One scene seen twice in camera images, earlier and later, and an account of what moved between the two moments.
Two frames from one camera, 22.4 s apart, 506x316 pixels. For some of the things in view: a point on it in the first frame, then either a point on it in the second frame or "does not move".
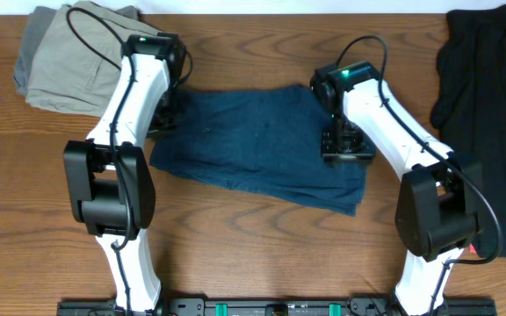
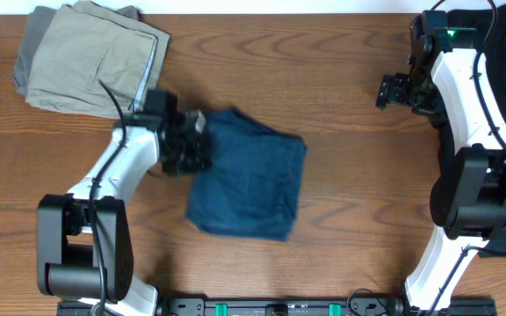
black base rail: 274,307 does not move
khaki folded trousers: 62,72 does not move
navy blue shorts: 265,140 -> 251,184
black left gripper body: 163,121 -> 190,154
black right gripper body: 347,154 -> 387,92
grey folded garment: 37,29 does not move
